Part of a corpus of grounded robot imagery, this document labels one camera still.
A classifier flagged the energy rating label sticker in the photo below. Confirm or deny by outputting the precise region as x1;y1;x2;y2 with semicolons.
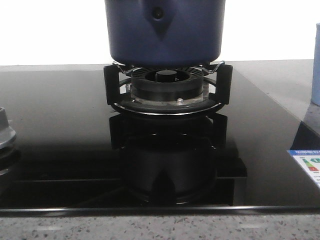
287;149;320;188

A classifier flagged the black gas burner head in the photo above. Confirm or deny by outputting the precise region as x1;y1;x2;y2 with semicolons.
128;67;209;106

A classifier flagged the black glass cooktop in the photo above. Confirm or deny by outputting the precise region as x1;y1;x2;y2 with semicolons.
0;70;320;217

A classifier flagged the black pot support grate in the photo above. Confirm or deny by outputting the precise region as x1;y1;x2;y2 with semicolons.
103;61;233;116

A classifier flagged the light blue cup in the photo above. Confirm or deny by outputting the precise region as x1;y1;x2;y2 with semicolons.
311;22;320;106

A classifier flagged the silver stove control knob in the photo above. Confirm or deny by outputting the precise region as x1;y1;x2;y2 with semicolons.
0;107;17;150

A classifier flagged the dark blue cooking pot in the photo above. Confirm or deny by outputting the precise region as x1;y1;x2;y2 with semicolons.
105;0;226;67

